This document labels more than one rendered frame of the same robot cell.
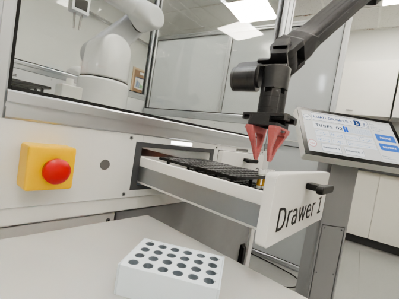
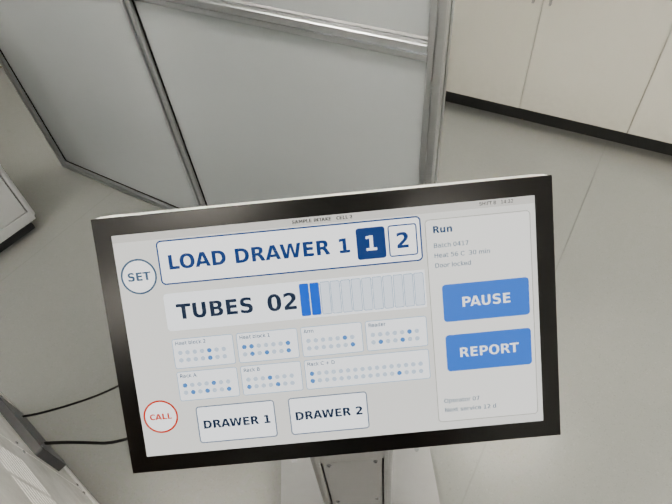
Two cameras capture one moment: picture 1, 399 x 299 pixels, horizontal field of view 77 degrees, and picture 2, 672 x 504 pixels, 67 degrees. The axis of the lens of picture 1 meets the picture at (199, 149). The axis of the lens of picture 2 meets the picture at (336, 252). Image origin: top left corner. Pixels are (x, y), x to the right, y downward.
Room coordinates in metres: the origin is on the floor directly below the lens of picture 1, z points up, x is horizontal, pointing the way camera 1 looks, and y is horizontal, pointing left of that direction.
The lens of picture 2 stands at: (0.93, -0.76, 1.58)
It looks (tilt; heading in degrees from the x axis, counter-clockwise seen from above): 48 degrees down; 3
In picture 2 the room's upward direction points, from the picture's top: 6 degrees counter-clockwise
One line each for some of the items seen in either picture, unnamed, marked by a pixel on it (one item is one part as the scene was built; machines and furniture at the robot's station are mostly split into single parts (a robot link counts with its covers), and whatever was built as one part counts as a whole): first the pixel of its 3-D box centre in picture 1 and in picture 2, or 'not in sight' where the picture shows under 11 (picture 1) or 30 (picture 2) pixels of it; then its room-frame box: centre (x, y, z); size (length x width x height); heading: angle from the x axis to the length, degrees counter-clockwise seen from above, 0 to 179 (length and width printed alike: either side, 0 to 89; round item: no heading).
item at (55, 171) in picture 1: (55, 170); not in sight; (0.39, 0.22, 0.88); 0.04 x 0.03 x 0.04; 139
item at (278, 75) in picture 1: (272, 79); not in sight; (0.56, -0.14, 1.11); 0.07 x 0.06 x 0.07; 60
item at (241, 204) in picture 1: (212, 180); not in sight; (0.60, -0.04, 0.86); 0.40 x 0.26 x 0.06; 49
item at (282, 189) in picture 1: (300, 200); not in sight; (0.47, -0.20, 0.87); 0.29 x 0.02 x 0.11; 139
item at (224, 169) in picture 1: (215, 178); not in sight; (0.60, -0.05, 0.87); 0.22 x 0.18 x 0.06; 49
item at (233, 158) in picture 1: (241, 168); not in sight; (0.92, -0.16, 0.87); 0.29 x 0.02 x 0.11; 139
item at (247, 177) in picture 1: (255, 177); not in sight; (0.53, -0.13, 0.90); 0.18 x 0.02 x 0.01; 139
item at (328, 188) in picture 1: (317, 187); not in sight; (0.45, -0.22, 0.91); 0.07 x 0.04 x 0.01; 139
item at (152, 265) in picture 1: (174, 273); not in sight; (0.32, 0.01, 0.78); 0.12 x 0.08 x 0.04; 81
